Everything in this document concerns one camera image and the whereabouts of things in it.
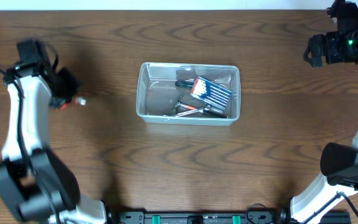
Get red handled pliers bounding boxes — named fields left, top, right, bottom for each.
left=60, top=96, right=86, bottom=110

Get precision screwdriver set case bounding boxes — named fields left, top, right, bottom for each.
left=190, top=77, right=232, bottom=110

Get small claw hammer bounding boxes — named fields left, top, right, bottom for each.
left=172, top=95, right=229, bottom=119

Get black handled screwdriver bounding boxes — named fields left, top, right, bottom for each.
left=175, top=80, right=195, bottom=88

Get silver ring wrench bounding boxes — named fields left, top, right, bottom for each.
left=170, top=105, right=211, bottom=117

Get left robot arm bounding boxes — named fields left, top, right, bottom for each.
left=0, top=39, right=114, bottom=223

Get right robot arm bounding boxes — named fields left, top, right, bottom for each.
left=274, top=1, right=358, bottom=223

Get clear plastic container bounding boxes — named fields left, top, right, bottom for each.
left=136, top=62, right=241, bottom=126

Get left black cable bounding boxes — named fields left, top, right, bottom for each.
left=0, top=43, right=62, bottom=224

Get black cable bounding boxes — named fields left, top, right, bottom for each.
left=303, top=191, right=358, bottom=224
left=0, top=43, right=62, bottom=224

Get right black cable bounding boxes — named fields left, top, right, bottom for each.
left=303, top=191, right=358, bottom=224

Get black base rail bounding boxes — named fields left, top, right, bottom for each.
left=116, top=210, right=286, bottom=224

